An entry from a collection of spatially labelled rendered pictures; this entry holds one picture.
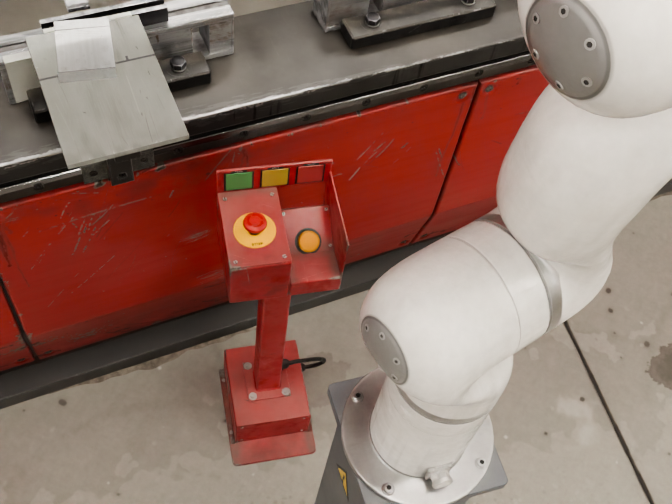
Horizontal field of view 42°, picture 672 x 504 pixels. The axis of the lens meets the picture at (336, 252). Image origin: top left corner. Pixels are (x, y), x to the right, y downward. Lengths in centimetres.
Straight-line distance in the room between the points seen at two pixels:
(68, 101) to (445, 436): 77
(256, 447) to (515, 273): 147
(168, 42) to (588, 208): 107
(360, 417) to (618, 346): 145
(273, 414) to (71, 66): 97
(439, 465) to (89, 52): 83
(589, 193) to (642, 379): 190
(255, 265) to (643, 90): 110
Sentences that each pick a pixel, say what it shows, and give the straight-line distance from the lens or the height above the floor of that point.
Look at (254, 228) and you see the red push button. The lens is 147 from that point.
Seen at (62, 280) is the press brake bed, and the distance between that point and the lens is 181.
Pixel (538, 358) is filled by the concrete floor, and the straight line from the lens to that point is 238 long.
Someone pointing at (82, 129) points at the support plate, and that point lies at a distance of 136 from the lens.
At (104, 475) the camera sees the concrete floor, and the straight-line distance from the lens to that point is 216.
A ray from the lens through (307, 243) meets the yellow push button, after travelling 156.
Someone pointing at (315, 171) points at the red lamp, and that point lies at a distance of 154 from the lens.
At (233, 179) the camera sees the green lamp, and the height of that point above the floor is 82.
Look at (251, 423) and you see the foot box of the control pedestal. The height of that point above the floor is 12.
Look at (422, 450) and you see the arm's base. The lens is 101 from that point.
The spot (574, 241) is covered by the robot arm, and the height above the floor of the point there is 154.
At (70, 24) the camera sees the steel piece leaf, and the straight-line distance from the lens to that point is 151.
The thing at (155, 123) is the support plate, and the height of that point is 100.
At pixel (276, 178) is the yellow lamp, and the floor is 81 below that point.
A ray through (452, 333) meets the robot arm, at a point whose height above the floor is 141.
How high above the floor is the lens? 204
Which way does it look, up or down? 57 degrees down
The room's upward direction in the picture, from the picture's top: 11 degrees clockwise
